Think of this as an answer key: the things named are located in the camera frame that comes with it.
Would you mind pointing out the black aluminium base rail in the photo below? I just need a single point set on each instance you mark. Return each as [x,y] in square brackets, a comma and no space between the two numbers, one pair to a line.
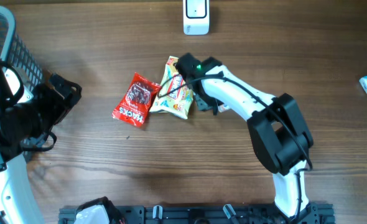
[250,214]

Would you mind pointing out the white barcode scanner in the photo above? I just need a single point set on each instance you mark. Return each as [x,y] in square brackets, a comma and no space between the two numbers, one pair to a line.
[196,17]

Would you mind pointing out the yellow snack bag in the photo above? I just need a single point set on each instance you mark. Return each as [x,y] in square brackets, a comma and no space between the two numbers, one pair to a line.
[173,97]

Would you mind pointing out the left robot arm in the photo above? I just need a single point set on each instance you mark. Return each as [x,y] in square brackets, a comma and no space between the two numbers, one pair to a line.
[17,202]

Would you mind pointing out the dark grey mesh basket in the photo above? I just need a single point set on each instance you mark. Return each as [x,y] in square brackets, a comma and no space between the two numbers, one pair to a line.
[18,59]

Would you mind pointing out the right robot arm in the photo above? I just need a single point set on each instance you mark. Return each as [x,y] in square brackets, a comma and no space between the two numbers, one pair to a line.
[280,137]

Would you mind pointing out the small orange box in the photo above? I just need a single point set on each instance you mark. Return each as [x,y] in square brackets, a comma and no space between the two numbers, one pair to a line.
[223,108]

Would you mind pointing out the red Hacks candy bag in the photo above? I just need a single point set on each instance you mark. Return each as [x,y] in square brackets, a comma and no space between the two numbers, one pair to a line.
[135,105]

